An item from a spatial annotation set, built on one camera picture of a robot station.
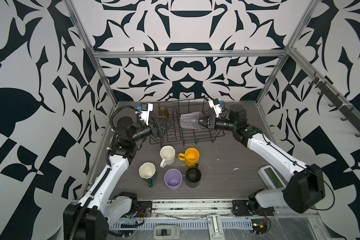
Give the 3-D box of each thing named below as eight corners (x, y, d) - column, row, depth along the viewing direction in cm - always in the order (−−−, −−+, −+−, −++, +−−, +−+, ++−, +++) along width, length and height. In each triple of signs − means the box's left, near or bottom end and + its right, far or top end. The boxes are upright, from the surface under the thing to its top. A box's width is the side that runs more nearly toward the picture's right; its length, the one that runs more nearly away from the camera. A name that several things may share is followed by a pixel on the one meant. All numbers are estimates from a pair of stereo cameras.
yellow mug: (179, 160, 92) (179, 153, 85) (187, 150, 96) (187, 143, 89) (192, 170, 88) (193, 164, 81) (200, 159, 93) (202, 152, 85)
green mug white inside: (139, 175, 86) (135, 168, 78) (150, 165, 90) (147, 158, 81) (152, 189, 81) (149, 184, 73) (163, 178, 85) (161, 172, 77)
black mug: (185, 188, 83) (186, 182, 75) (185, 168, 90) (186, 161, 82) (199, 188, 83) (202, 182, 75) (198, 168, 90) (200, 161, 82)
